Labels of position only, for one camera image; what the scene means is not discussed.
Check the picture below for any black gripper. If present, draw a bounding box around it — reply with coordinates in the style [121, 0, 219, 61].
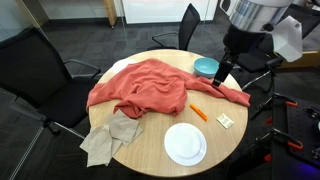
[212, 24, 268, 88]

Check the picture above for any orange highlighter pen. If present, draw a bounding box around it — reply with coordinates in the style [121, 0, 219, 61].
[189, 103, 209, 122]

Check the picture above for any light blue bowl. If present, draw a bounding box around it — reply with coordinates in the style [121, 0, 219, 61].
[193, 57, 220, 79]

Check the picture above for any black chair with chrome legs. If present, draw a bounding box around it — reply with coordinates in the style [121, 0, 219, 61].
[233, 3, 320, 92]

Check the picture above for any small white sachet packet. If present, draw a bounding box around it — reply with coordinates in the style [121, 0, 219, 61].
[216, 113, 235, 130]

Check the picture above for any black mesh office chair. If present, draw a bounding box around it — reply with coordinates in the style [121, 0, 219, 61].
[146, 3, 202, 52]

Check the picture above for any coral red cloth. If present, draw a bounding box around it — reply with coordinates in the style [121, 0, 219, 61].
[85, 58, 252, 120]

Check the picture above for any white round plate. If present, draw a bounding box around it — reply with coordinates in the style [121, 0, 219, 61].
[163, 122, 208, 167]

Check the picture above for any black perforated mounting board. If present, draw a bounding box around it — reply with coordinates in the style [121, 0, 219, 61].
[271, 96, 320, 180]

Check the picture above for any beige cloth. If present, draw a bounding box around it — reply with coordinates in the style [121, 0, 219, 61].
[79, 109, 144, 168]

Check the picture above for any large black office chair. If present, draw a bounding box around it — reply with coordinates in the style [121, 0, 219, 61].
[0, 26, 103, 180]

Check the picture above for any black clamp with orange handle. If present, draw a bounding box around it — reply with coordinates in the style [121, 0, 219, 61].
[254, 128, 304, 151]
[249, 92, 298, 121]

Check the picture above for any white wall panel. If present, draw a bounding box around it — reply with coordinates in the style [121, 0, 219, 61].
[121, 0, 219, 25]

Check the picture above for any wooden post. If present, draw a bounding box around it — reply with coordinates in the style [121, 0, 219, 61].
[103, 0, 118, 28]

